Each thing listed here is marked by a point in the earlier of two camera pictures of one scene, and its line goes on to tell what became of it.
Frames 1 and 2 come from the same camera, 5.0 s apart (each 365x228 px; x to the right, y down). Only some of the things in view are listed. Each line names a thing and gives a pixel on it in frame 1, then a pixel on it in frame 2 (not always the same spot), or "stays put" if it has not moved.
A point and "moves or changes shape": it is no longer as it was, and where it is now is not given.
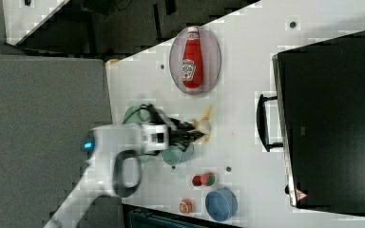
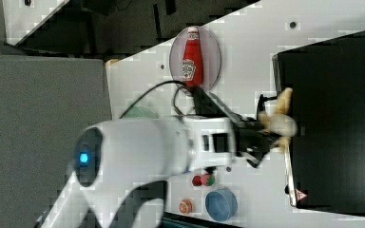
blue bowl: (221, 204) stays put
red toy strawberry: (208, 179) stays put
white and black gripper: (156, 138) -> (220, 134)
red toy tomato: (197, 180) stays put
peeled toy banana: (203, 125) moves or changes shape
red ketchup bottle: (192, 66) stays put
